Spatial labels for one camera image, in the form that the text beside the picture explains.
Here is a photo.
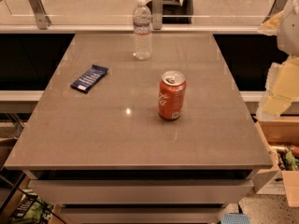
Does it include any blue snack bar wrapper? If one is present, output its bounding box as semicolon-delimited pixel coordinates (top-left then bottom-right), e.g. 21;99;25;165
70;64;108;93

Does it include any clear plastic water bottle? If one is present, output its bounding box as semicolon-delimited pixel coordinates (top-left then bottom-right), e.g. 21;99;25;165
133;0;152;60

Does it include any red coke can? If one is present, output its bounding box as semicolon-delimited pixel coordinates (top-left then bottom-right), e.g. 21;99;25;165
158;71;187;120

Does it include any left metal railing bracket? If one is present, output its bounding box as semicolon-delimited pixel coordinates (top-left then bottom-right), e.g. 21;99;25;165
28;0;51;30

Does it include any cardboard box with items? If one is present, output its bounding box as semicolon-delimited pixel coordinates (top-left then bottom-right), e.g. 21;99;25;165
253;117;299;207

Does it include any metal railing bracket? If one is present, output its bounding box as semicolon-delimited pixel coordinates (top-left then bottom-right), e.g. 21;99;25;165
263;0;288;21
152;0;163;30
28;0;51;30

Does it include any blue basket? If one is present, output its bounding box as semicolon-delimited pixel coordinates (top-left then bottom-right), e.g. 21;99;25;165
221;214;250;224

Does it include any black office chair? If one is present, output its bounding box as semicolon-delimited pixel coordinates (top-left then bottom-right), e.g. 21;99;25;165
146;0;198;25

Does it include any green snack bag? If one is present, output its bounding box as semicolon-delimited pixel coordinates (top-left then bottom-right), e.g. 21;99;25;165
8;189;54;224

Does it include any grey cabinet with drawers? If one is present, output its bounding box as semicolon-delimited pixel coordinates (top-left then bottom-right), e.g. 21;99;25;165
6;32;272;224

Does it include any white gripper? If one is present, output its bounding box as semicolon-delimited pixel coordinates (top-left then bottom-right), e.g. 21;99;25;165
256;0;299;119

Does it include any middle metal railing bracket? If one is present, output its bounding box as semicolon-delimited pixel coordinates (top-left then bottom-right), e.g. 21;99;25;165
152;0;163;30

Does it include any right metal railing bracket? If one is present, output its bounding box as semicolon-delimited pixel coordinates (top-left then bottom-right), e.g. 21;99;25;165
263;0;288;21

